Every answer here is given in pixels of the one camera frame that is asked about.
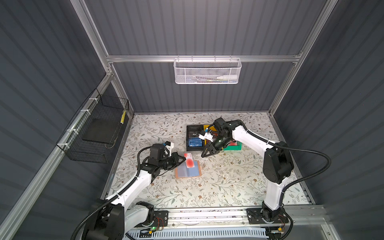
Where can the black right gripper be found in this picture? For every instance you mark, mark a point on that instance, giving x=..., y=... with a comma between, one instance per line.
x=216, y=144

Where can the yellow tag on basket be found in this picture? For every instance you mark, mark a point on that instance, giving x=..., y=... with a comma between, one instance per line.
x=123, y=117

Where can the green plastic bin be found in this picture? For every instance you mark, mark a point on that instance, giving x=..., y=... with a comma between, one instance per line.
x=233, y=146

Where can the white marker in basket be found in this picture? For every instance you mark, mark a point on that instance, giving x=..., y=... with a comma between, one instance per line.
x=228, y=78

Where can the black pad in basket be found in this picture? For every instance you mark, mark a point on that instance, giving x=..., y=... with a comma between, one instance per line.
x=101, y=131

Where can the blue cards in black bin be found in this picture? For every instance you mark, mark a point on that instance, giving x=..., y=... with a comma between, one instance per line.
x=195, y=143

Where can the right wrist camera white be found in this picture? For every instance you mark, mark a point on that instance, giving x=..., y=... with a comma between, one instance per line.
x=206, y=135

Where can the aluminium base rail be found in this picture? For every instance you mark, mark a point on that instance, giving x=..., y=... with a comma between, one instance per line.
x=296, y=222

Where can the black wire wall basket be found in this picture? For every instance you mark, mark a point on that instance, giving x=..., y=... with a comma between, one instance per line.
x=103, y=107

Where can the tan leather card holder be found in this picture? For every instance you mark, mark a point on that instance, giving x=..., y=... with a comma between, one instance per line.
x=183, y=171

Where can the yellow plastic bin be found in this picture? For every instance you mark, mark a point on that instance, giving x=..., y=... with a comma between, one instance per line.
x=209, y=128

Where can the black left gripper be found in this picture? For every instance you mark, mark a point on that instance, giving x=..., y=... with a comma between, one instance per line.
x=173, y=159

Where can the pink round card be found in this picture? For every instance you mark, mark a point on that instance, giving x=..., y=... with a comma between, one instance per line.
x=189, y=160

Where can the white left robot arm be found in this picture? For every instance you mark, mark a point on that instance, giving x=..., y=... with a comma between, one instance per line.
x=129, y=192

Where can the black plastic bin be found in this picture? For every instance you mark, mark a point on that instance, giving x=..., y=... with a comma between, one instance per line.
x=193, y=132

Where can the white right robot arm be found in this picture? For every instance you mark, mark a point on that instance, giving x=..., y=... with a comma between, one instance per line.
x=277, y=161

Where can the white wire wall basket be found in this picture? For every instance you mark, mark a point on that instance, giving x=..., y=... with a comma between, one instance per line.
x=205, y=71

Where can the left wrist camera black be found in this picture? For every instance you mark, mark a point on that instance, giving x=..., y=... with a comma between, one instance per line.
x=161, y=151

